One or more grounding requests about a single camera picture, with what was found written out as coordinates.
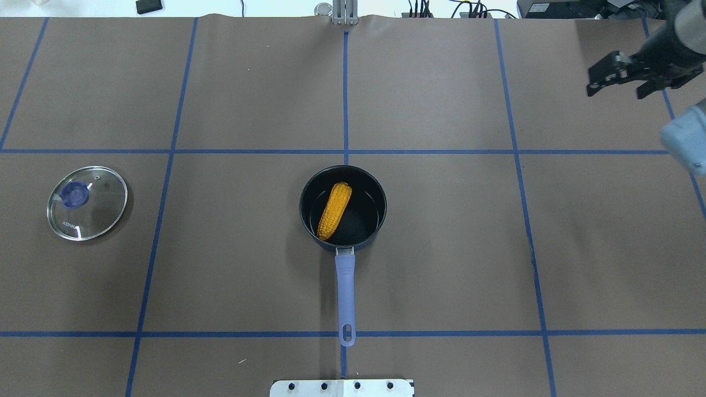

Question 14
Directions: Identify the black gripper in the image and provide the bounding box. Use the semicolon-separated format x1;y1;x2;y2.
586;28;704;100

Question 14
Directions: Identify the yellow corn cob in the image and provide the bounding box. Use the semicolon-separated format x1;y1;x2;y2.
316;183;352;241

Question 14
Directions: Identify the glass pot lid purple knob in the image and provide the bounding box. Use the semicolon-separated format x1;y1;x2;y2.
46;165;129;242

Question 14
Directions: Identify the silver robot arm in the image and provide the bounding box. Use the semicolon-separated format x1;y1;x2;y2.
586;1;705;175

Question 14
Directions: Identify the black monitor stand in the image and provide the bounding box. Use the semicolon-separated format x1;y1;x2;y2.
516;1;664;20

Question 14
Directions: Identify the small black box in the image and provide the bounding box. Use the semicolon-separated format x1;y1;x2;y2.
135;0;163;15

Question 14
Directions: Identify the aluminium frame post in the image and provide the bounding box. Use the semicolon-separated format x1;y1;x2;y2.
331;0;360;26

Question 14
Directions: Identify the dark blue saucepan purple handle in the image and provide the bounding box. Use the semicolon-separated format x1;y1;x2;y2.
298;165;387;347

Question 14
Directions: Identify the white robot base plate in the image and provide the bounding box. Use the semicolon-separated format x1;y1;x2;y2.
269;379;415;396

